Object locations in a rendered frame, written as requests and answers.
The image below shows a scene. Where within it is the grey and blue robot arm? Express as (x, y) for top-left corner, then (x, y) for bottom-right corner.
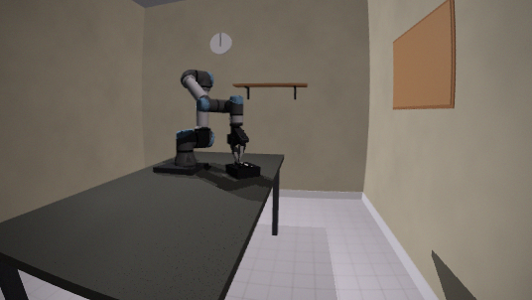
(174, 70), (249, 166)

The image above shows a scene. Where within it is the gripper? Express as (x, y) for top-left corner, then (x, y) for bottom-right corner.
(227, 123), (246, 164)

